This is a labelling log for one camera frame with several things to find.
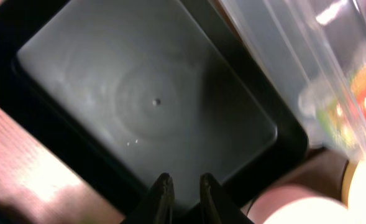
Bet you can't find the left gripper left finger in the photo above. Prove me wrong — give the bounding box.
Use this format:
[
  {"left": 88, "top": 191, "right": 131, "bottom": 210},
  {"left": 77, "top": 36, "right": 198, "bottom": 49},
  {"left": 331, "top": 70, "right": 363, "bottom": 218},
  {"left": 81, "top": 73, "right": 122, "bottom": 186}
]
[{"left": 121, "top": 173, "right": 175, "bottom": 224}]

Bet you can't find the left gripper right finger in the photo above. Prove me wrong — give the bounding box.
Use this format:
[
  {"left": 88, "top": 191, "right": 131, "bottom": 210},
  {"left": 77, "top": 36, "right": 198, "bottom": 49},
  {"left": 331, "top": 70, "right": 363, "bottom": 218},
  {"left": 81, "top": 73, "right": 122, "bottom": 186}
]
[{"left": 200, "top": 173, "right": 254, "bottom": 224}]

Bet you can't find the white bowl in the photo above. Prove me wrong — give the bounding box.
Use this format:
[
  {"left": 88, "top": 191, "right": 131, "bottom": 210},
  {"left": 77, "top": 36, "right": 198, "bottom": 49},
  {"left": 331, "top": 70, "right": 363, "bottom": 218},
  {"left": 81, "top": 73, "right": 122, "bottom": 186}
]
[{"left": 247, "top": 185, "right": 354, "bottom": 224}]

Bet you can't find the green snack wrapper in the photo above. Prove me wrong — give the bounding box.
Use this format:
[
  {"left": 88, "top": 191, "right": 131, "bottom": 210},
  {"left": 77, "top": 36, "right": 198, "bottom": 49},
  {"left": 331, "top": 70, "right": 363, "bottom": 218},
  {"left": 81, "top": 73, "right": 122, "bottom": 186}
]
[{"left": 316, "top": 63, "right": 366, "bottom": 152}]

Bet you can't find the black plastic tray bin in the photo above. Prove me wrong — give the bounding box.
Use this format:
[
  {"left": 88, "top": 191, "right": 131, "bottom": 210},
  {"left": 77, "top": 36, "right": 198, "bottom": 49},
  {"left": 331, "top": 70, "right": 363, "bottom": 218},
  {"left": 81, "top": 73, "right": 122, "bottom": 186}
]
[{"left": 0, "top": 0, "right": 308, "bottom": 223}]

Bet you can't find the yellow round plate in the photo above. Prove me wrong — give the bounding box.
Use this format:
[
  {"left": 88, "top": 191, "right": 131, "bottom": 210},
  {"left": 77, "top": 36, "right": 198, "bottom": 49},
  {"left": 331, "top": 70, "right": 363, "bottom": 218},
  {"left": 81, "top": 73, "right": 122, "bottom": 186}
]
[{"left": 341, "top": 159, "right": 366, "bottom": 220}]

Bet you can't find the clear plastic bin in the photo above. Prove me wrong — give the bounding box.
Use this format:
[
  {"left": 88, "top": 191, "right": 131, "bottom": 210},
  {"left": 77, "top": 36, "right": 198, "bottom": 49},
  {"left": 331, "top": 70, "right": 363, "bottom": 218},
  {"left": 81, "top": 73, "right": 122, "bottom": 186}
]
[{"left": 222, "top": 0, "right": 366, "bottom": 160}]

